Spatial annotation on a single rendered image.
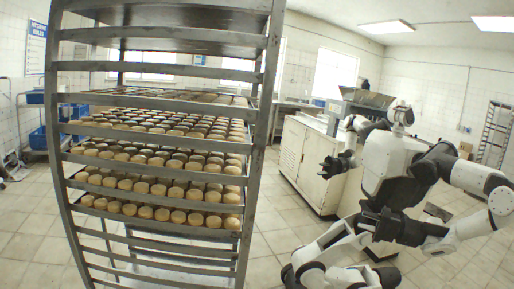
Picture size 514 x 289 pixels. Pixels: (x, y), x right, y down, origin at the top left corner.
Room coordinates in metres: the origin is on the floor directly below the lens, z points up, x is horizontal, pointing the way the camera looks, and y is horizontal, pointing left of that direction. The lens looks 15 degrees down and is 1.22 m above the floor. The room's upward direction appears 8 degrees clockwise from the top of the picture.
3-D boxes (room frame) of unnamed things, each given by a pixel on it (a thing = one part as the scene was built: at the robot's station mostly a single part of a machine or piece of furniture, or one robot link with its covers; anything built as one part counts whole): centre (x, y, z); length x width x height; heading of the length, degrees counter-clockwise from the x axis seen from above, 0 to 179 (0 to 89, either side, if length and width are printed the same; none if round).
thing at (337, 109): (2.14, -0.99, 1.01); 0.72 x 0.33 x 0.34; 107
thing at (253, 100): (0.94, 0.34, 1.14); 0.64 x 0.03 x 0.03; 96
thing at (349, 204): (1.65, -1.14, 0.45); 0.70 x 0.34 x 0.90; 17
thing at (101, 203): (0.56, 0.50, 0.78); 0.05 x 0.05 x 0.02
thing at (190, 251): (0.54, 0.30, 0.69); 0.64 x 0.03 x 0.03; 96
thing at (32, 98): (2.12, 2.86, 0.88); 0.40 x 0.30 x 0.16; 116
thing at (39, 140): (2.29, 2.98, 0.29); 0.56 x 0.38 x 0.20; 31
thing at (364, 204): (0.84, -0.65, 0.71); 0.28 x 0.13 x 0.18; 96
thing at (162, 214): (0.59, 0.27, 0.78); 0.05 x 0.05 x 0.02
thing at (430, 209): (2.32, -2.53, 0.02); 0.60 x 0.40 x 0.03; 30
